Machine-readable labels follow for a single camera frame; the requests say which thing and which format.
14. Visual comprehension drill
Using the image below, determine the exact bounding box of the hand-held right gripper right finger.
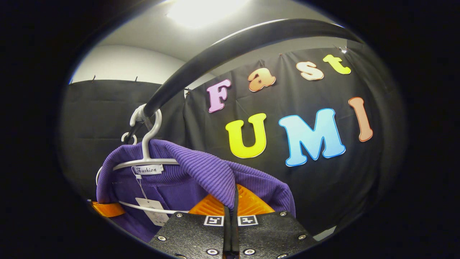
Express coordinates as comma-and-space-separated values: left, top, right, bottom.
232, 184, 318, 259

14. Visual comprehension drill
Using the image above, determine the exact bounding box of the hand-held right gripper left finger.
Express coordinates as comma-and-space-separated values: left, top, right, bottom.
149, 194, 231, 259

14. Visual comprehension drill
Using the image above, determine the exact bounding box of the purple knit cardigan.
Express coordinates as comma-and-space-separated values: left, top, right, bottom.
96, 139, 296, 243

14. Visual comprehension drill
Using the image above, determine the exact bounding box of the white plastic clothes hanger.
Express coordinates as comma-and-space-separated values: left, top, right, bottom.
95, 104, 189, 215

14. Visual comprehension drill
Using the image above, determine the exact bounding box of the black clothes rack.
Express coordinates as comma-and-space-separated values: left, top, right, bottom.
124, 19, 365, 144

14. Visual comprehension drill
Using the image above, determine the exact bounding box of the white paper garment tag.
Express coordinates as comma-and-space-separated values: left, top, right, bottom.
135, 197, 169, 226

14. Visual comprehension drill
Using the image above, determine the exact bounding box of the large square ceiling light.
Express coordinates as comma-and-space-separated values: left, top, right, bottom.
166, 0, 249, 28

